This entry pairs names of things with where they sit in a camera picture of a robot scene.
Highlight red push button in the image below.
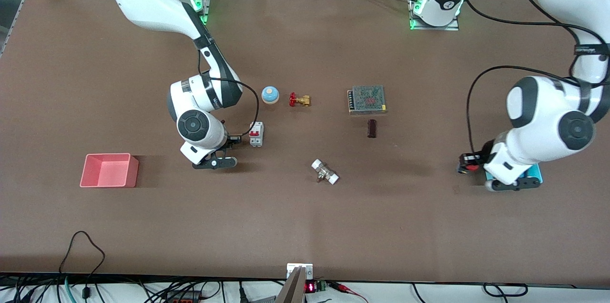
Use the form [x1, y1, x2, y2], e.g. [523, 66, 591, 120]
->
[458, 155, 480, 173]

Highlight pink plastic box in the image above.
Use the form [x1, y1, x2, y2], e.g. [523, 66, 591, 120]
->
[80, 153, 140, 188]

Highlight teal cable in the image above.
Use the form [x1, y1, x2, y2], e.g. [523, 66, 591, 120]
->
[63, 275, 78, 303]

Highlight black orange power strip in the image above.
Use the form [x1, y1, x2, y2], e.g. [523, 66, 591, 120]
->
[162, 290, 203, 303]

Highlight metal mesh power supply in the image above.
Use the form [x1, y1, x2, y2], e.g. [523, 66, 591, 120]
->
[347, 85, 387, 115]

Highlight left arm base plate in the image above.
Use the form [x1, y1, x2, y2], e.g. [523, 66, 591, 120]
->
[409, 0, 460, 31]

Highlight white circuit breaker red switch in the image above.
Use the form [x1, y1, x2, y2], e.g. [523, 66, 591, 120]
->
[248, 121, 264, 147]

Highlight metal fitting white caps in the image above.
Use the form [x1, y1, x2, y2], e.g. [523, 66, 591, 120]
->
[311, 159, 340, 185]

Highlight red clip lead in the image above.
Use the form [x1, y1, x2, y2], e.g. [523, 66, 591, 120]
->
[328, 282, 368, 303]

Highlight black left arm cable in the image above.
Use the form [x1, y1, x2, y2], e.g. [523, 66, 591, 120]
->
[457, 0, 610, 153]

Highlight black coiled cable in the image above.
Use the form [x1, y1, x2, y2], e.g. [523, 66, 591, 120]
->
[483, 283, 529, 298]

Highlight silver camera bracket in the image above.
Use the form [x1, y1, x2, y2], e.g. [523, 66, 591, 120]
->
[286, 263, 314, 281]

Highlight cyan plastic box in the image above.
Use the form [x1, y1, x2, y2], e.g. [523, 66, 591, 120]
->
[484, 162, 543, 185]

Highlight black looped table cable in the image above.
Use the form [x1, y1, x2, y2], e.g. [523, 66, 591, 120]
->
[59, 231, 106, 300]

